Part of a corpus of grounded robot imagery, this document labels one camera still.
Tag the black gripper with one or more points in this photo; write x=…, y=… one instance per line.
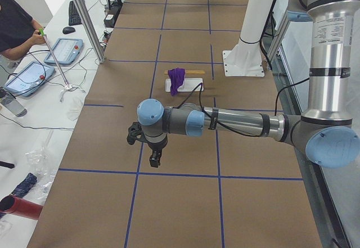
x=156, y=147

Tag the purple towel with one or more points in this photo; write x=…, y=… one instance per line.
x=177, y=77

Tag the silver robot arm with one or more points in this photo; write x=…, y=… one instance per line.
x=323, y=132

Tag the white wooden towel rack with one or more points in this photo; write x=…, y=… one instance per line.
x=192, y=79

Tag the far blue teach pendant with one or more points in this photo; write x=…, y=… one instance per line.
x=66, y=50

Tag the blue teach pendant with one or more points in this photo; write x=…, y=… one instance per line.
x=66, y=50
x=29, y=79

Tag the black box with label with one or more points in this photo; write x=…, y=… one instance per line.
x=111, y=16

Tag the near blue teach pendant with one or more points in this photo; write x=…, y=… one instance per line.
x=29, y=79

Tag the red cylinder bottle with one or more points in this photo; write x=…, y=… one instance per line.
x=20, y=207

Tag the clear water bottle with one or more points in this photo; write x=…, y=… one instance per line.
x=10, y=103

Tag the black computer mouse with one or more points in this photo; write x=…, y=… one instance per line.
x=68, y=30

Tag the black keyboard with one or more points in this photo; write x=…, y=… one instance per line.
x=74, y=17

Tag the person in black shirt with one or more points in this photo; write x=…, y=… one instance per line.
x=19, y=31

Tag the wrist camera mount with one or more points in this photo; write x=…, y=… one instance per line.
x=135, y=133

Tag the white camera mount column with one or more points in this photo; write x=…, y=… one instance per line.
x=245, y=59

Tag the aluminium frame post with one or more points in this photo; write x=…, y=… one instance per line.
x=89, y=29

